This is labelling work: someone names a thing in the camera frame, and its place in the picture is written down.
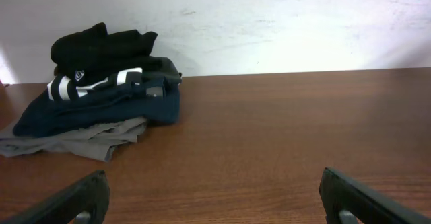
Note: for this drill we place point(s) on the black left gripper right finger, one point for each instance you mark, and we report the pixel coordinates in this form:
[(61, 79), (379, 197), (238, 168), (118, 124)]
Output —
[(346, 200)]

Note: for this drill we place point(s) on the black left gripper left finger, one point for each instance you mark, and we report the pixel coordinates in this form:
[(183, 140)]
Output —
[(85, 201)]

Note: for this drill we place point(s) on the grey folded garment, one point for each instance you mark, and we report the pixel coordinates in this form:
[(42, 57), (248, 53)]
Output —
[(96, 142)]

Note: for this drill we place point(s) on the navy white striped folded garment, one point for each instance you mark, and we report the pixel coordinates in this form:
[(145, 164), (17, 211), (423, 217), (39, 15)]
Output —
[(128, 94)]

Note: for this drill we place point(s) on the black folded garment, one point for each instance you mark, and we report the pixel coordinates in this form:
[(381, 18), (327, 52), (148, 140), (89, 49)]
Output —
[(93, 54)]

